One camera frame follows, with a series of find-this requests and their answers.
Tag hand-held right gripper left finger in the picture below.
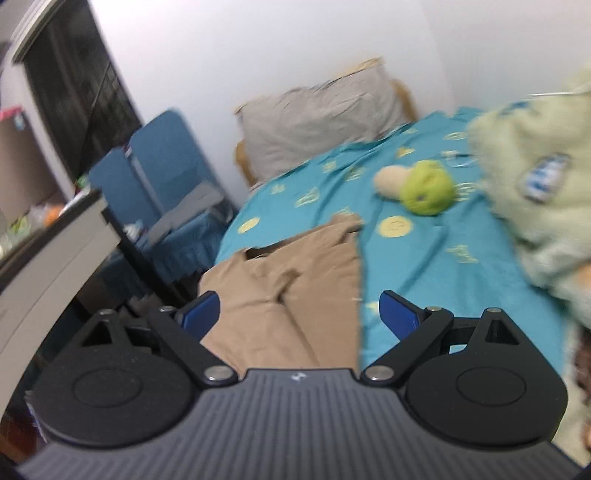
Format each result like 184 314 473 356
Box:
82 291 238 385

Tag blue folding chair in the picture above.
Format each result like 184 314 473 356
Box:
88 109 240 291

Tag dark window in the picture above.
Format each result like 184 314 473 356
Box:
13 0 144 182

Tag teal patterned bed sheet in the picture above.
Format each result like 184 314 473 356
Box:
213 106 570 376

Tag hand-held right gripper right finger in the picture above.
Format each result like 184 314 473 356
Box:
360 290 520 387

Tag grey cloth on chair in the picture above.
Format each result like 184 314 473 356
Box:
147 183 227 245

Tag white desk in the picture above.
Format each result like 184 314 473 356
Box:
0 189 123 370

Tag grey pillow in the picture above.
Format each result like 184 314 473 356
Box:
239 69 409 184

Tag tan pants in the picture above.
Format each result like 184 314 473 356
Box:
198 215 366 370

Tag pale green fluffy blanket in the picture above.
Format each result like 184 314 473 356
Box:
468 65 591 324

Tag green and beige plush toy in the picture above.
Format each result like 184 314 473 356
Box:
373 160 458 217

